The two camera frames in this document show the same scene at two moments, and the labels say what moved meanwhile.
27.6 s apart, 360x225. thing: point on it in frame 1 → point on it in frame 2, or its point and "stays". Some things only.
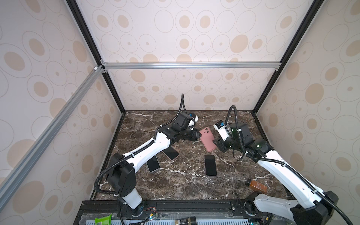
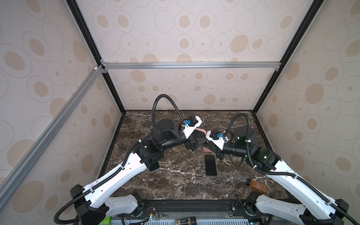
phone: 153,164 stays
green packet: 103,221 stays
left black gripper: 194,132 → 193,143
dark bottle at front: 189,221 stays
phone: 171,153 → 199,134
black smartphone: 210,165 stays
